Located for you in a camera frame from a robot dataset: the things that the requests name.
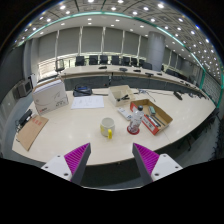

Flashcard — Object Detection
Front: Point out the grey box monitor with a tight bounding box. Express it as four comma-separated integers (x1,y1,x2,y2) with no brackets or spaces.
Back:
16,79,34,99

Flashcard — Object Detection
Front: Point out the row of black office chairs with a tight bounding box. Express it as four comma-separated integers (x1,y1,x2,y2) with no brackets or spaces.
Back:
74,54,201,85

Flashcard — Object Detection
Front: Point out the group of round ceiling lights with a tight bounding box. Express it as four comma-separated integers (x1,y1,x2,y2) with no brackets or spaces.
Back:
19,0,224,79

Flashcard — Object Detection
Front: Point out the white paper sheet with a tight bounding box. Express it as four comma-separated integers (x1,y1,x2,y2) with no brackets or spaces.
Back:
70,95,105,110

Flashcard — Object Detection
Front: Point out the black table microphone base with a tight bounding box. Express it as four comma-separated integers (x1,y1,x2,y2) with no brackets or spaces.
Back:
173,90,184,101

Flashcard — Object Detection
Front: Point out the long curved conference desk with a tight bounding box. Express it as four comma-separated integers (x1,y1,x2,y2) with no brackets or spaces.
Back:
61,64,208,100

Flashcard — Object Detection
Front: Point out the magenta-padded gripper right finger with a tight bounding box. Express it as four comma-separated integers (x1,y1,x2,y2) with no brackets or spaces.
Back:
131,142,184,186

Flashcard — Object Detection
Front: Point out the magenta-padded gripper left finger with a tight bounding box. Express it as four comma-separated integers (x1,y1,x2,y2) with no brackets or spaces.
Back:
41,142,92,186

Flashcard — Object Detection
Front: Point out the black power strip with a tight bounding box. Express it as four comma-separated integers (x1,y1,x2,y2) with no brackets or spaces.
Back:
18,108,34,127

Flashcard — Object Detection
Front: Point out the white-barrelled marker pen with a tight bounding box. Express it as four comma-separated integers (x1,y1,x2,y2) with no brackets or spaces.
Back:
146,115,158,129

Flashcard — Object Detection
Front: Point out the brown paper envelope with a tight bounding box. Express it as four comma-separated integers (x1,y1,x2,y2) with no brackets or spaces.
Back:
15,114,50,152

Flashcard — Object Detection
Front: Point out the clear bottle with black cap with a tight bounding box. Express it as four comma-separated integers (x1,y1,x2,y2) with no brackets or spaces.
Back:
127,105,145,135

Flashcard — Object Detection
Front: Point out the white remote control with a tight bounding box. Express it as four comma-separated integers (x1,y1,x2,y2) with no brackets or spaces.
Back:
117,107,134,122

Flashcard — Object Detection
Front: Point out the white mug with yellow handle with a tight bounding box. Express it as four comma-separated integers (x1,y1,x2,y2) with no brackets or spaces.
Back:
99,117,116,140

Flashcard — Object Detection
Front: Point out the small open white box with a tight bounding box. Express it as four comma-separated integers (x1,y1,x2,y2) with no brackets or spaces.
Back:
108,84,137,108

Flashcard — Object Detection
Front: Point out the black desk telephone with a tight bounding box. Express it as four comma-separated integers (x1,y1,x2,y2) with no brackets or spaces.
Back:
72,84,93,98

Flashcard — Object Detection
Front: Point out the black marker pen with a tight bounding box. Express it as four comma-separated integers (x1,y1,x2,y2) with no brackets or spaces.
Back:
151,114,163,128

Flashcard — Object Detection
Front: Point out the large white cardboard box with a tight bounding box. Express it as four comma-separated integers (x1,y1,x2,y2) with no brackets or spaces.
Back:
31,79,70,116

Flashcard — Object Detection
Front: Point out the open brown box, red side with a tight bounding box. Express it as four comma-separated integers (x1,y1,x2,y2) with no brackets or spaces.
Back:
129,98,174,136

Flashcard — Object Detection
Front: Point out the flat round red coaster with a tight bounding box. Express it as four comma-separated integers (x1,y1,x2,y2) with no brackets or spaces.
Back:
126,125,141,136

